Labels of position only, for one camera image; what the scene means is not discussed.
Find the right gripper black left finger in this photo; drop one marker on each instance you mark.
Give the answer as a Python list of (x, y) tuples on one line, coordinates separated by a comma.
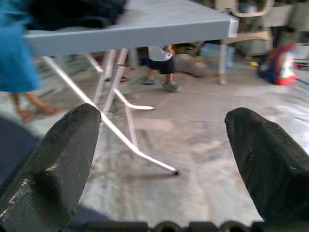
[(53, 169)]

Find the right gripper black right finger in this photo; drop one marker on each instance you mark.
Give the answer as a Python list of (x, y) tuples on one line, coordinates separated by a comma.
[(272, 169)]

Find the dark navy garment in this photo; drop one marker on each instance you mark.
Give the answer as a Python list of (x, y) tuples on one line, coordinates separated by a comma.
[(12, 145), (72, 12)]

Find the barefoot person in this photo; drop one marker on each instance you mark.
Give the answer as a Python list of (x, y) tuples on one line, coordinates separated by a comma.
[(36, 104)]

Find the red and blue school bag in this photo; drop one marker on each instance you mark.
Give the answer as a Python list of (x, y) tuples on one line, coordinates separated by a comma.
[(282, 67)]

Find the blue garment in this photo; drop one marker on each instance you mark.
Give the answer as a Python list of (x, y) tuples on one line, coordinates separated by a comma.
[(14, 60)]

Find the white high chair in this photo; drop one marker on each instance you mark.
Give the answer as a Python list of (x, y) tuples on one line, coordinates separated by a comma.
[(243, 38)]

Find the child in white shirt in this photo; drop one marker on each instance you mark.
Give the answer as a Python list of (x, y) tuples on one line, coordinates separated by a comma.
[(160, 64)]

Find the grey folding table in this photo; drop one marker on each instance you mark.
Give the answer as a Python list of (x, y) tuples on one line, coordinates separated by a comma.
[(144, 31)]

